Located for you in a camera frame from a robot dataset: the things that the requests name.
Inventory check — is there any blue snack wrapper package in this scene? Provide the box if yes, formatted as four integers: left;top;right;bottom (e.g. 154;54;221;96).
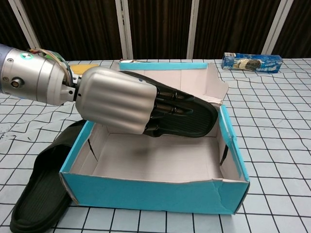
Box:
221;52;283;74

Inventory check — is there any yellow sponge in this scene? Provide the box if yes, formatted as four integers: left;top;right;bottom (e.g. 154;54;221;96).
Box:
69;63;100;75

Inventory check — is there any black slipper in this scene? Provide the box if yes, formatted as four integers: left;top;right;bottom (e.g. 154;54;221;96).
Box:
9;120;87;233
119;70;219;138

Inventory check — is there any red silver snack packet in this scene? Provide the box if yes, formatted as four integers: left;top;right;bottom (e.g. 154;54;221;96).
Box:
120;59;158;64

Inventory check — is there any checked tablecloth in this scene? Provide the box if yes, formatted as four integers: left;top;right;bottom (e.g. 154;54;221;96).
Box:
0;57;311;233

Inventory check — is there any light blue shoe box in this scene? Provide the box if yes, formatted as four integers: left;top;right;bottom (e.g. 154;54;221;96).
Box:
59;60;250;216

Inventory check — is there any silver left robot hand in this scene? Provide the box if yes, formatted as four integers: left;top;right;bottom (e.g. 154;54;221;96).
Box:
74;66;195;138

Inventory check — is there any black folding screen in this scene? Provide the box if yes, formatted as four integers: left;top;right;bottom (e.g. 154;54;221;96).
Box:
0;0;311;64

